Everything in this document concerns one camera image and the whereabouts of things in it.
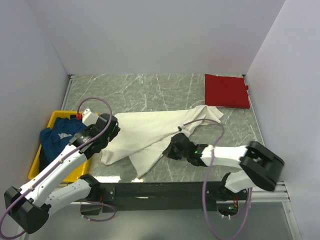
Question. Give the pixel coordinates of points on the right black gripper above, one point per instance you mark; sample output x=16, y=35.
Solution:
x=175, y=148

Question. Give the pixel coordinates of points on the white t shirt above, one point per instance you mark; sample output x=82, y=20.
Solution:
x=143, y=136

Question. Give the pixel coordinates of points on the blue t shirt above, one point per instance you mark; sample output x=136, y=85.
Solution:
x=54, y=140

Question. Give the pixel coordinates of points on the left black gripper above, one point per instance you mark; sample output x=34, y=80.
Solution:
x=113, y=128

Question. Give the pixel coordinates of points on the folded red t shirt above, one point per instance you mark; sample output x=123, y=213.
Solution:
x=226, y=91

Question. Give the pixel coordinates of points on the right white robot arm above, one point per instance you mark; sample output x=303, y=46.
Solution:
x=257, y=165

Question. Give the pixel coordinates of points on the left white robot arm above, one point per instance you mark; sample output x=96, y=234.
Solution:
x=31, y=205

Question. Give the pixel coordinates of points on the black base bar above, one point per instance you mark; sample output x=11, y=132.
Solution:
x=144, y=196

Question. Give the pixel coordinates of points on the black garment in bin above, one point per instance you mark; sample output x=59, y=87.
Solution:
x=43, y=162

